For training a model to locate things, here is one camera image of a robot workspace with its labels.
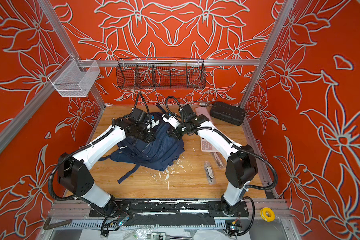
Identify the navy blue student backpack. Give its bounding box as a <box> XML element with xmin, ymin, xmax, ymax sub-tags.
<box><xmin>100</xmin><ymin>121</ymin><xmax>185</xmax><ymax>184</ymax></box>

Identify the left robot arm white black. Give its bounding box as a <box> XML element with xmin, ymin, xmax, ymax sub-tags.
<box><xmin>48</xmin><ymin>107</ymin><xmax>161</xmax><ymax>218</ymax></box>

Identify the small silver metal cylinder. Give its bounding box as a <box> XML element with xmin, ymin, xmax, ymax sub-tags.
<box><xmin>199</xmin><ymin>102</ymin><xmax>210</xmax><ymax>107</ymax></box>

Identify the yellow tape roll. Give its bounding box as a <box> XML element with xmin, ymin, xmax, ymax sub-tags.
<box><xmin>260</xmin><ymin>207</ymin><xmax>276</xmax><ymax>222</ymax></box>

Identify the white wire mesh basket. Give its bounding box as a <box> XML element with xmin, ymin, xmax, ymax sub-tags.
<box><xmin>48</xmin><ymin>55</ymin><xmax>101</xmax><ymax>97</ymax></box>

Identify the pink calculator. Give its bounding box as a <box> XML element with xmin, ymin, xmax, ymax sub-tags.
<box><xmin>201</xmin><ymin>138</ymin><xmax>218</xmax><ymax>153</ymax></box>

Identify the clear plastic pen box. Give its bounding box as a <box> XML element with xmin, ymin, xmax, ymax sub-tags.
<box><xmin>204</xmin><ymin>162</ymin><xmax>216</xmax><ymax>185</ymax></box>

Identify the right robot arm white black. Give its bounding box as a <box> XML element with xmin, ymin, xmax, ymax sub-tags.
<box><xmin>163</xmin><ymin>96</ymin><xmax>279</xmax><ymax>216</ymax></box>

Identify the black wire wall basket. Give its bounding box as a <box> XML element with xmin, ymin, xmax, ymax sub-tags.
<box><xmin>116</xmin><ymin>57</ymin><xmax>207</xmax><ymax>90</ymax></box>

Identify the black hard case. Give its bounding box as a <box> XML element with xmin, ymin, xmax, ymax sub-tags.
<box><xmin>210</xmin><ymin>102</ymin><xmax>246</xmax><ymax>126</ymax></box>

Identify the dark metal hex key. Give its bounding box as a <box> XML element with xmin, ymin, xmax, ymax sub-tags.
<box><xmin>43</xmin><ymin>218</ymin><xmax>72</xmax><ymax>230</ymax></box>

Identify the pink pencil case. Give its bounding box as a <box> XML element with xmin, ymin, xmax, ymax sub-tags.
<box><xmin>195</xmin><ymin>107</ymin><xmax>211</xmax><ymax>120</ymax></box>

